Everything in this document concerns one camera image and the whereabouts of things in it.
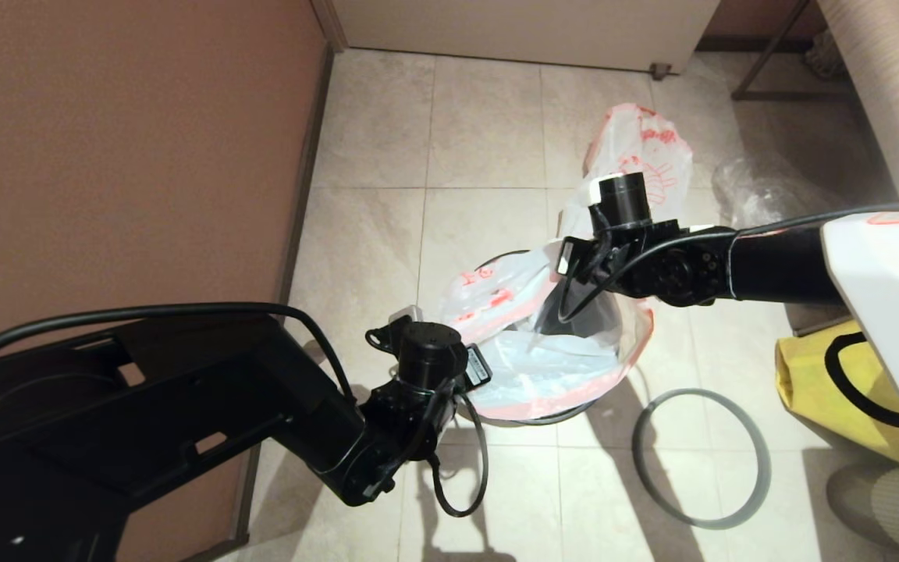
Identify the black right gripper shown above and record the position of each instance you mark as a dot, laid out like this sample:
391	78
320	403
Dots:
586	261

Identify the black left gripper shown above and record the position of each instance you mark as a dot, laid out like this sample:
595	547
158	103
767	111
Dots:
477	368

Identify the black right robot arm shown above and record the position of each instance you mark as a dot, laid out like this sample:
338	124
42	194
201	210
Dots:
808	265

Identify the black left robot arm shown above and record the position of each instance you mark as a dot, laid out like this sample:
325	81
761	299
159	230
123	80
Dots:
145	414

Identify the black round trash bin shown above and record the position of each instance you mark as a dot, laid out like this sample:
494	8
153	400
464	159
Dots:
590	308

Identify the clear plastic bag dark contents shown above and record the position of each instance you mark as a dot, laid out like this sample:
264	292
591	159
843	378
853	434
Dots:
762	195

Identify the yellow fabric bag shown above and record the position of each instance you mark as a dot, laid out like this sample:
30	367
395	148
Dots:
808	375

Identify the small metal door stopper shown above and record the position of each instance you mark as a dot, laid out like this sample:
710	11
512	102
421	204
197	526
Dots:
660	70

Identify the white crumpled fabric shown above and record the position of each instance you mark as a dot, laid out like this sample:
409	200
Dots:
826	55

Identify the beige striped upholstered sofa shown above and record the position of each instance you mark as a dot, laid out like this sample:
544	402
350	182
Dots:
886	78

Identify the grey striped cushion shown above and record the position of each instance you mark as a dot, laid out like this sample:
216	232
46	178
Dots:
886	515

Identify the brown cabinet side panel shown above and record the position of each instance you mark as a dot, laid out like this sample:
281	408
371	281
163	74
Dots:
106	117

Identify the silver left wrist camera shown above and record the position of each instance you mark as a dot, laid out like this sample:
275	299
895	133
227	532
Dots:
406	314

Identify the brown metal table frame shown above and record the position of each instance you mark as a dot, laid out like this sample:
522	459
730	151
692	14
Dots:
789	94

